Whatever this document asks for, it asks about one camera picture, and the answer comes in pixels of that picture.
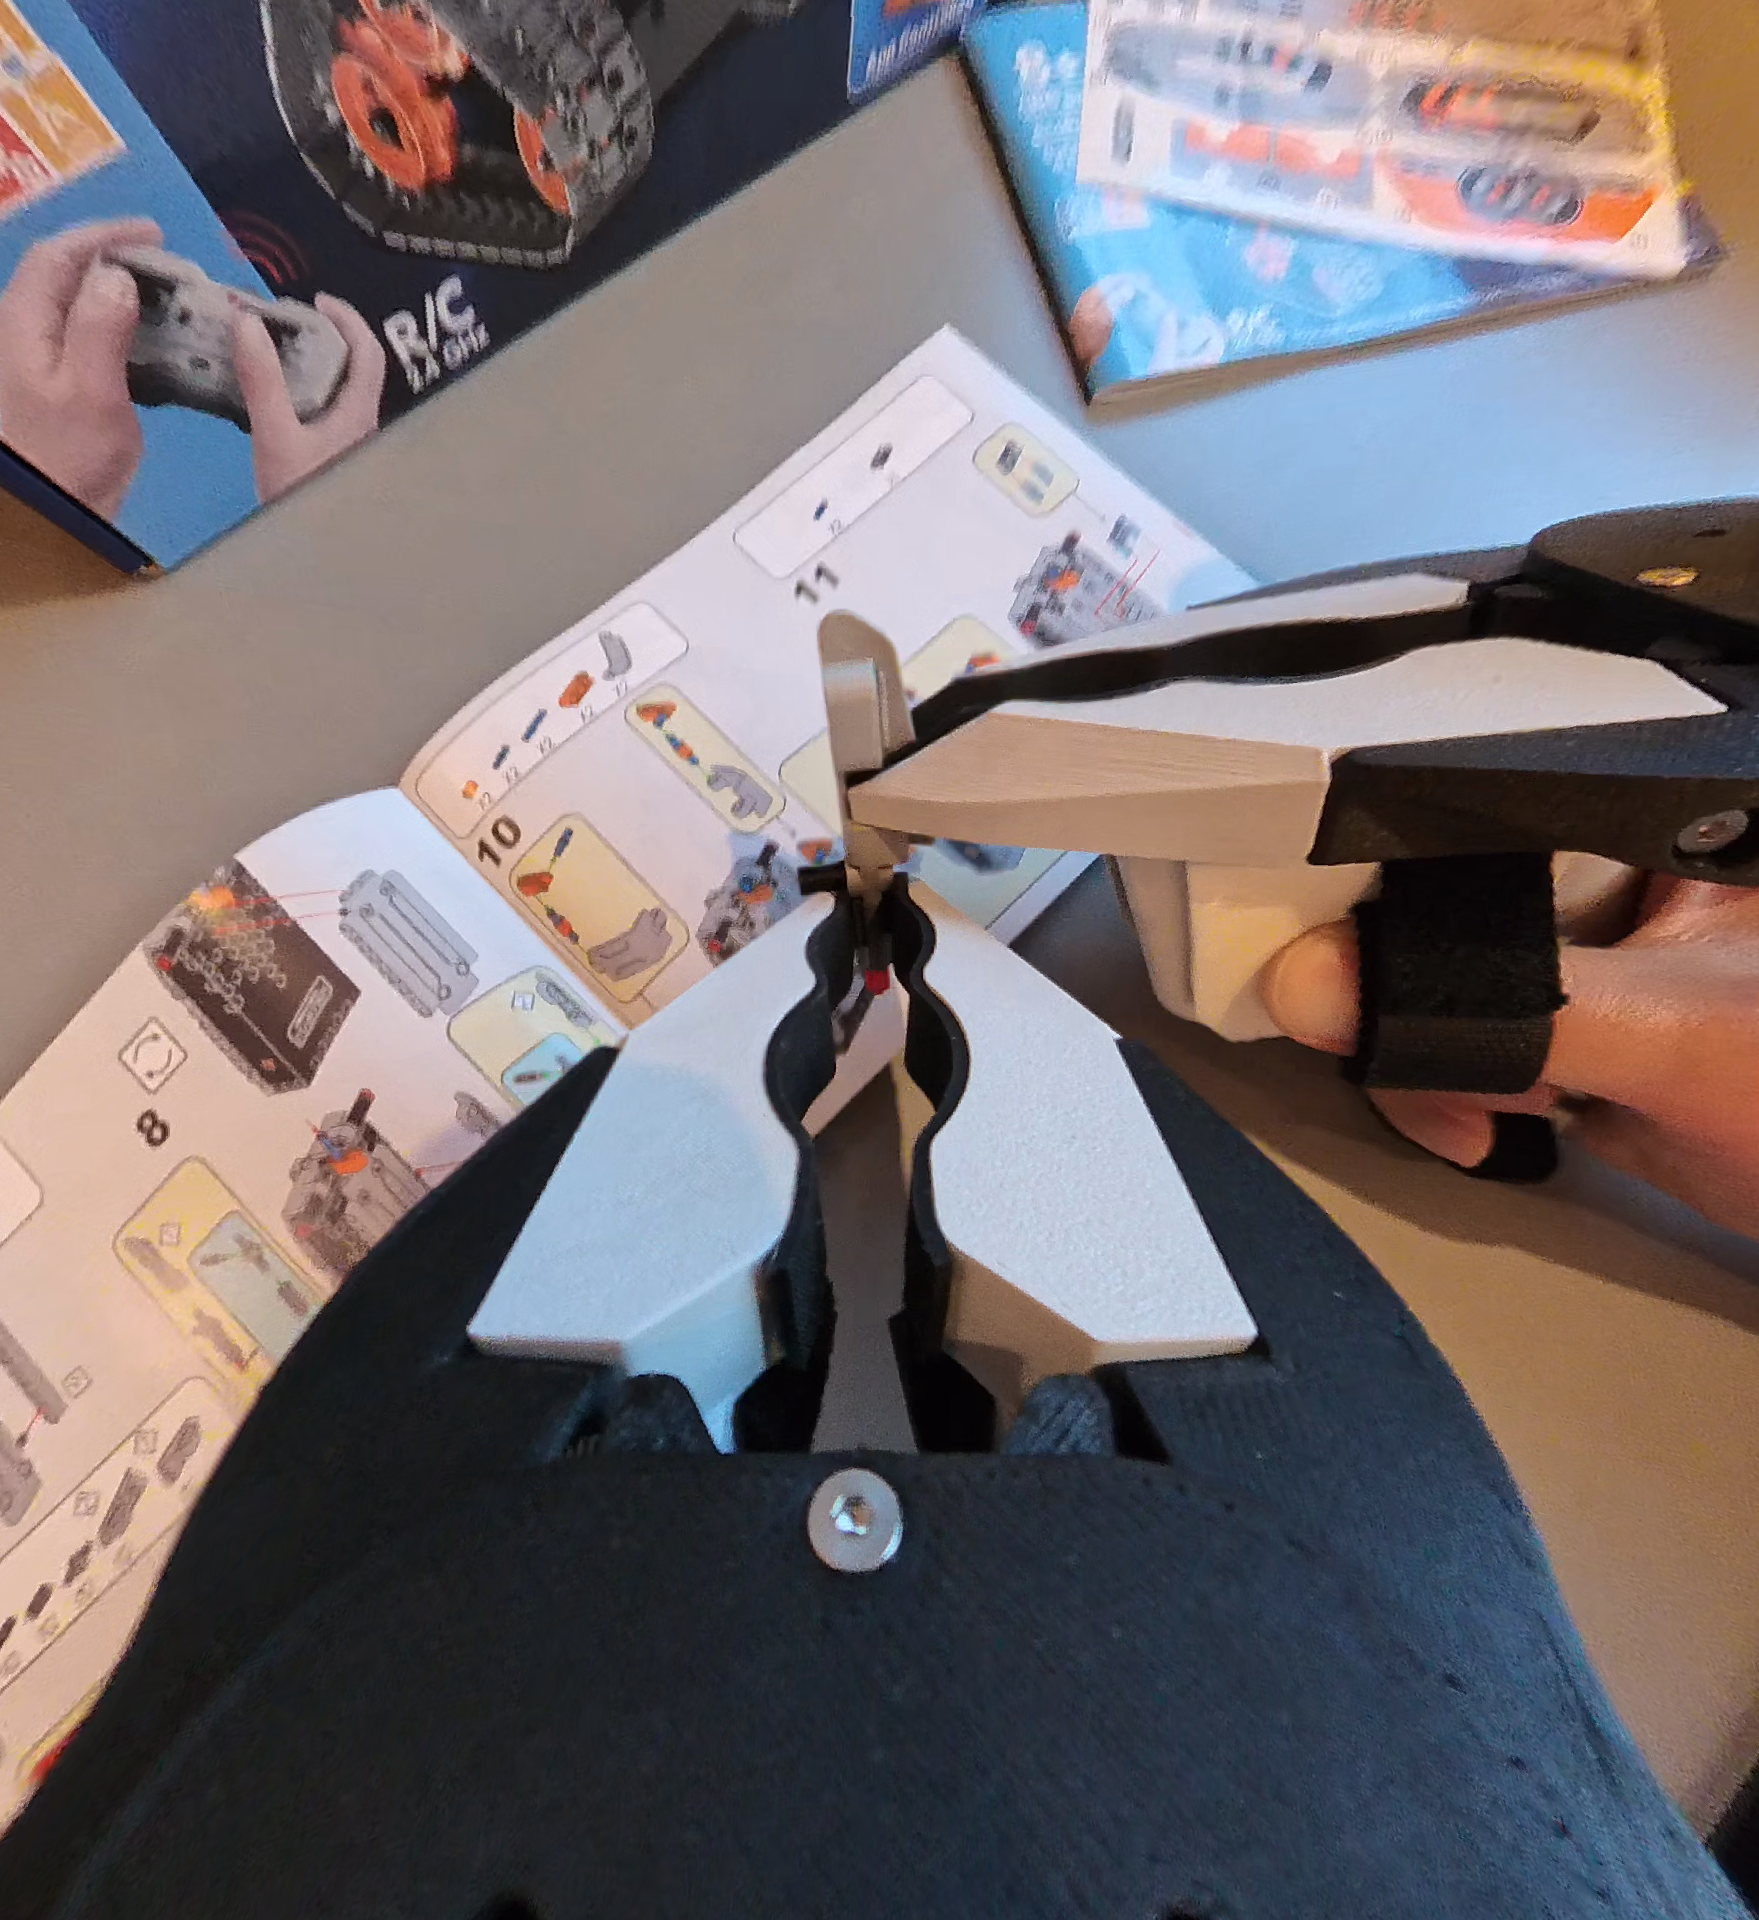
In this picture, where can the robot sticker sheet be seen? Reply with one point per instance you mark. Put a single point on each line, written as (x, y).
(1345, 120)

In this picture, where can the person's right hand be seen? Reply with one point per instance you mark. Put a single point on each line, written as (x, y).
(1689, 1021)

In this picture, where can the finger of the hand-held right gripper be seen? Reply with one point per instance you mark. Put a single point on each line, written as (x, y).
(1194, 780)
(1313, 616)

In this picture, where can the closed blue instruction booklet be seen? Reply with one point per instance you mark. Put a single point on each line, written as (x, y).
(1194, 300)

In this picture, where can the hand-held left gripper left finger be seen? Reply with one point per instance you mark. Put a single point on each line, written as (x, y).
(641, 1183)

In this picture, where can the grey building block assembly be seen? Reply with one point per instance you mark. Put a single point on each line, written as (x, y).
(864, 704)

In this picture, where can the blue robot toy box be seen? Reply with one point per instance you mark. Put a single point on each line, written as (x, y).
(191, 89)

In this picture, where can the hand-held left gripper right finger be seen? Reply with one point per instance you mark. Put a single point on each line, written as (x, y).
(1073, 1183)

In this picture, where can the grey desk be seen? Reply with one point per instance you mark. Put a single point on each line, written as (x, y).
(296, 675)

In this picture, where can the open white instruction booklet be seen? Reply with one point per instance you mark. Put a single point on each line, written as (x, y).
(370, 840)

